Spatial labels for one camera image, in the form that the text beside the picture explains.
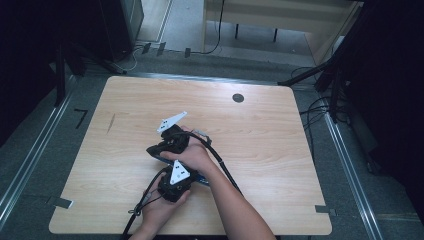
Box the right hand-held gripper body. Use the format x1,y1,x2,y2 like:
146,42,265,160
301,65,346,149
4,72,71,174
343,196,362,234
156,110,192,155

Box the long black floor cable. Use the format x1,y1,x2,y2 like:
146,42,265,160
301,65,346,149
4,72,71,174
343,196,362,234
304,99,318,162

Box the light wooden bench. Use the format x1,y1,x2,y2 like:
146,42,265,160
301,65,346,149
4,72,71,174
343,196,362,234
201,0,364,66

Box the black hanging cable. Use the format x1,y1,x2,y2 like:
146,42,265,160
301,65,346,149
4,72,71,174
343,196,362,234
191,0,226,56

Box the person's right hand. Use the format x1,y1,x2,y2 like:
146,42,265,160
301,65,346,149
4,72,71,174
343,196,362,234
159,125,218,178

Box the white floor cable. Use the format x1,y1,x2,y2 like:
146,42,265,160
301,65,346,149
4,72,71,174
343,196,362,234
124,45,148,73

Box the black cables on floor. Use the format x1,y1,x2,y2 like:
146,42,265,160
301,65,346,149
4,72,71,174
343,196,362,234
277,60,335,87

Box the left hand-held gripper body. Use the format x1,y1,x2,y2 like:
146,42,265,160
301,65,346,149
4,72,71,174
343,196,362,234
157,159,198,203

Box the metal floor rail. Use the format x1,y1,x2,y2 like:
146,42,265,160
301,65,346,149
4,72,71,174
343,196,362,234
0,75,77,231
128,71,318,88
323,111,385,240

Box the black metal stand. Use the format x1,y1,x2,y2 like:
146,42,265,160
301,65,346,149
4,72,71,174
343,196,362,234
54,39,128,108

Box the person's left hand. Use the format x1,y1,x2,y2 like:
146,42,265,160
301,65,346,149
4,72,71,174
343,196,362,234
141,185,192,231

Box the thick black gripper cable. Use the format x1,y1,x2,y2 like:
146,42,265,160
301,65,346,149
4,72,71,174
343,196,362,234
120,165,171,240
173,130,244,196

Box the grey tape piece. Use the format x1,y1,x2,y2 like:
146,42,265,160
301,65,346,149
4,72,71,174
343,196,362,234
46,195,74,210
314,204,338,217

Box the grey cable connector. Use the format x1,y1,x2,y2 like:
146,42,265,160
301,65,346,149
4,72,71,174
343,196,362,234
193,128,213,145

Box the black cabinet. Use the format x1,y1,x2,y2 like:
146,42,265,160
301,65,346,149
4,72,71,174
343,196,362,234
99,0,145,63

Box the dark curtain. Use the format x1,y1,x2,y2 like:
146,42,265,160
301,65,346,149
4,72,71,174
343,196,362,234
328,0,424,228
0,0,103,148

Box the thin black cable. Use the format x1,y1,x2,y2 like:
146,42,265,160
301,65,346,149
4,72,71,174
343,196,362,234
127,188,164,217

